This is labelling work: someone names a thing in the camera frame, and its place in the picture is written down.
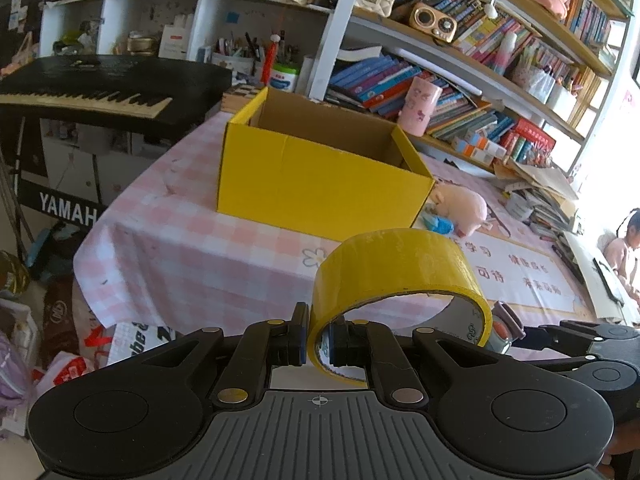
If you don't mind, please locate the large paper sheet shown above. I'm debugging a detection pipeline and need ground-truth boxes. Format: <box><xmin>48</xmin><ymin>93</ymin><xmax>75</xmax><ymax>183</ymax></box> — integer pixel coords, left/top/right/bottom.
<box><xmin>562</xmin><ymin>232</ymin><xmax>640</xmax><ymax>318</ymax></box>

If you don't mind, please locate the wooden radio speaker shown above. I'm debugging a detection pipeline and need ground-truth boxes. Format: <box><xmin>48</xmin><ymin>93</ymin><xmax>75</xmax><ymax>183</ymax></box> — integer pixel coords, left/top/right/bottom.
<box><xmin>409</xmin><ymin>1</ymin><xmax>458</xmax><ymax>45</ymax></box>

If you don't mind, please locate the orange white box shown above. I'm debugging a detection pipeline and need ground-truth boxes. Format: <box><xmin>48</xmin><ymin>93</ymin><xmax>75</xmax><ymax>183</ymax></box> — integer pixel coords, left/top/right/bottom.
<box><xmin>452</xmin><ymin>139</ymin><xmax>493</xmax><ymax>164</ymax></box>
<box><xmin>467</xmin><ymin>132</ymin><xmax>507</xmax><ymax>157</ymax></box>

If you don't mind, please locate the green-lid white jar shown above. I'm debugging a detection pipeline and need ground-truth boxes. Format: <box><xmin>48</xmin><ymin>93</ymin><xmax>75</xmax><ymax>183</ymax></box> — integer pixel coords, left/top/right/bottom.
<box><xmin>270</xmin><ymin>64</ymin><xmax>301</xmax><ymax>93</ymax></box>

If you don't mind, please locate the stack of papers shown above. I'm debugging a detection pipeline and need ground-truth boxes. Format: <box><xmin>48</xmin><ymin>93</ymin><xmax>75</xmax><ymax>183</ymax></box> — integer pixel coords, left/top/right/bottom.
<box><xmin>492</xmin><ymin>159</ymin><xmax>583</xmax><ymax>233</ymax></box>

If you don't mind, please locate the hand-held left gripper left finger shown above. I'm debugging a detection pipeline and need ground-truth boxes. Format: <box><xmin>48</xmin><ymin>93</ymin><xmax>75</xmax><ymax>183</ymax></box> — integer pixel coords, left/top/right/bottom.
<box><xmin>142</xmin><ymin>302</ymin><xmax>311</xmax><ymax>408</ymax></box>

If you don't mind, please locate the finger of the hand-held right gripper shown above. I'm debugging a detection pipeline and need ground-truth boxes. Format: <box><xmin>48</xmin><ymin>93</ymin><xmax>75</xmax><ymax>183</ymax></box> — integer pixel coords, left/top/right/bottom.
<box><xmin>522</xmin><ymin>319</ymin><xmax>640</xmax><ymax>358</ymax></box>
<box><xmin>542</xmin><ymin>355</ymin><xmax>601</xmax><ymax>375</ymax></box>

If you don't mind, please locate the red box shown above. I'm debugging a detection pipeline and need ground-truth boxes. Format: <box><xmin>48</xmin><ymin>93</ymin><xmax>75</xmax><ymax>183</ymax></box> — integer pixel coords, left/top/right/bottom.
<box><xmin>500</xmin><ymin>119</ymin><xmax>557</xmax><ymax>167</ymax></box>

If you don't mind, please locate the small blue toy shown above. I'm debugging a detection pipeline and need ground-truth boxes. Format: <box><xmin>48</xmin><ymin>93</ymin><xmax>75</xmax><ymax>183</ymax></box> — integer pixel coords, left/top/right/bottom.
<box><xmin>422</xmin><ymin>214</ymin><xmax>456</xmax><ymax>236</ymax></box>

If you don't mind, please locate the white cubby shelf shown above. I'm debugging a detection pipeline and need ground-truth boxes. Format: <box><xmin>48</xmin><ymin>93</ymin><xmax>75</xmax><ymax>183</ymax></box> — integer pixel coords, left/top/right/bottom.
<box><xmin>39</xmin><ymin>0</ymin><xmax>333</xmax><ymax>86</ymax></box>

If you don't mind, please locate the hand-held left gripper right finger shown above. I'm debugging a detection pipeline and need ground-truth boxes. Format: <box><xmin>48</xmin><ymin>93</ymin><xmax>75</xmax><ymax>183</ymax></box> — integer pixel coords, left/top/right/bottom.
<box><xmin>327</xmin><ymin>317</ymin><xmax>503</xmax><ymax>406</ymax></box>

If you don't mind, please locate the white red plastic bag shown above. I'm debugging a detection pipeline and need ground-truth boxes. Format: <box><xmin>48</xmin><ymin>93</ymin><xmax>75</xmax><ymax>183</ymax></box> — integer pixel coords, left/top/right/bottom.
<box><xmin>32</xmin><ymin>322</ymin><xmax>176</xmax><ymax>401</ymax></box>

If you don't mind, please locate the black keyboard stand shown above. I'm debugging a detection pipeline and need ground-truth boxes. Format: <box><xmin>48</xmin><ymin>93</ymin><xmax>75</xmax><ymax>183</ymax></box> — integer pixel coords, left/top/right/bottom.
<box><xmin>10</xmin><ymin>120</ymin><xmax>116</xmax><ymax>233</ymax></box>

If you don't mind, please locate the black smartphone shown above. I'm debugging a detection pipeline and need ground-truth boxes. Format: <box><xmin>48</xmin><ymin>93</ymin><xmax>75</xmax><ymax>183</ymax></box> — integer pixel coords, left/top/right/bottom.
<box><xmin>592</xmin><ymin>257</ymin><xmax>626</xmax><ymax>306</ymax></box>

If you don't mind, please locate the black electronic keyboard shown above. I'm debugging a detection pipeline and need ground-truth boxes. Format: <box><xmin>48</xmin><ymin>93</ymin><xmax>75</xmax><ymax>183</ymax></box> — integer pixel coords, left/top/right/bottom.
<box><xmin>0</xmin><ymin>55</ymin><xmax>233</xmax><ymax>146</ymax></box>

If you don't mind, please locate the white pen holder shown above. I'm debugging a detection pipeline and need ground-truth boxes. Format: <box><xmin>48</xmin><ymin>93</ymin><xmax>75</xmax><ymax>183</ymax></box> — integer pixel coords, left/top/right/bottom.
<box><xmin>211</xmin><ymin>35</ymin><xmax>256</xmax><ymax>78</ymax></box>

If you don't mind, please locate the yellow tape roll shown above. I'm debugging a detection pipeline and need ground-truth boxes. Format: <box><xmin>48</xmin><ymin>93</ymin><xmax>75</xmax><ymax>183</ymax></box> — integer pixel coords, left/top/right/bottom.
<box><xmin>306</xmin><ymin>228</ymin><xmax>493</xmax><ymax>388</ymax></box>

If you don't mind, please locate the wooden chess board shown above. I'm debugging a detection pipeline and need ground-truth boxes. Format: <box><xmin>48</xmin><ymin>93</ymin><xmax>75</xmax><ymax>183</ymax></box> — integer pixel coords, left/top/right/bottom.
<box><xmin>220</xmin><ymin>85</ymin><xmax>266</xmax><ymax>115</ymax></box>

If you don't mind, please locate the pink checked tablecloth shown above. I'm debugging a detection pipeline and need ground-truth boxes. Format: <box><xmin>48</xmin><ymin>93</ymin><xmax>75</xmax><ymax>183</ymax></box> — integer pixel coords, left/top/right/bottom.
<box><xmin>72</xmin><ymin>107</ymin><xmax>616</xmax><ymax>366</ymax></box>

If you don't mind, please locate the row of colourful books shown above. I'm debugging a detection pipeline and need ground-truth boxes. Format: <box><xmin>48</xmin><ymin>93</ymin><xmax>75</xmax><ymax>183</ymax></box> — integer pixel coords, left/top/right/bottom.
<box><xmin>327</xmin><ymin>52</ymin><xmax>516</xmax><ymax>141</ymax></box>
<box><xmin>390</xmin><ymin>0</ymin><xmax>551</xmax><ymax>68</ymax></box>

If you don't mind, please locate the white wooden bookshelf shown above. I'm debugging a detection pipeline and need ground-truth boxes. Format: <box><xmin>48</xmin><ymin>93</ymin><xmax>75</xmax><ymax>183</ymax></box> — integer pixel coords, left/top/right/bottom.
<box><xmin>310</xmin><ymin>0</ymin><xmax>636</xmax><ymax>176</ymax></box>

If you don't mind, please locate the pink cup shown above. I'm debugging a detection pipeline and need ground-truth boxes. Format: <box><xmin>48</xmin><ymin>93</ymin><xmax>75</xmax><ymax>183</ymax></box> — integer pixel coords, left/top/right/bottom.
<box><xmin>397</xmin><ymin>76</ymin><xmax>443</xmax><ymax>136</ymax></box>

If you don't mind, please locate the yellow cardboard box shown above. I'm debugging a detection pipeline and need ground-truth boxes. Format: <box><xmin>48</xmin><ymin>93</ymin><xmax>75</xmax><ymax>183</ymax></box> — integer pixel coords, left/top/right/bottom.
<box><xmin>216</xmin><ymin>86</ymin><xmax>435</xmax><ymax>245</ymax></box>

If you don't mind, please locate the pink plush pig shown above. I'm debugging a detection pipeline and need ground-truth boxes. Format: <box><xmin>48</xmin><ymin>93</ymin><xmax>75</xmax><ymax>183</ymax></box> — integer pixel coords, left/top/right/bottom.
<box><xmin>429</xmin><ymin>182</ymin><xmax>488</xmax><ymax>238</ymax></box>

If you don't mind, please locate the brown plastic bag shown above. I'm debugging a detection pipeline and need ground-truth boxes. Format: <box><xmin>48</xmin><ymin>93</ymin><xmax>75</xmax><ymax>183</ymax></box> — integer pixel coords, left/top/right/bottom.
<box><xmin>42</xmin><ymin>280</ymin><xmax>81</xmax><ymax>366</ymax></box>

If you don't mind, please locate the red tassel pen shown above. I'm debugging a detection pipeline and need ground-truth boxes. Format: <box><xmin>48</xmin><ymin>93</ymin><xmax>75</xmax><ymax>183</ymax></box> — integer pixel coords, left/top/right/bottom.
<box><xmin>263</xmin><ymin>35</ymin><xmax>279</xmax><ymax>86</ymax></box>

